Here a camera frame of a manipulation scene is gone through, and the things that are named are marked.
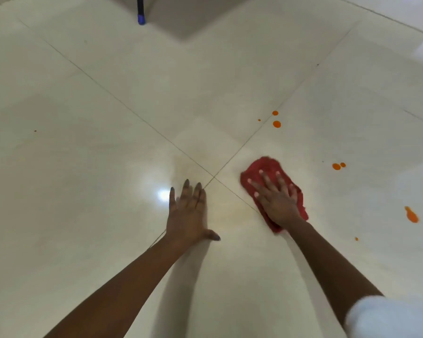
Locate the person's left hand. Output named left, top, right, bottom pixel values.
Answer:
left=166, top=179, right=221, bottom=246

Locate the person's right hand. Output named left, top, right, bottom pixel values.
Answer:
left=248, top=170, right=304, bottom=227

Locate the red cleaning cloth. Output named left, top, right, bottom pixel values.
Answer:
left=240, top=156, right=309, bottom=234

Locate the person's right forearm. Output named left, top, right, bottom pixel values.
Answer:
left=285, top=219, right=385, bottom=327

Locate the person's left forearm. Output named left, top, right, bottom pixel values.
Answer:
left=43, top=233, right=184, bottom=338

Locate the white sleeve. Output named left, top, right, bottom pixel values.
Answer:
left=343, top=295, right=423, bottom=338

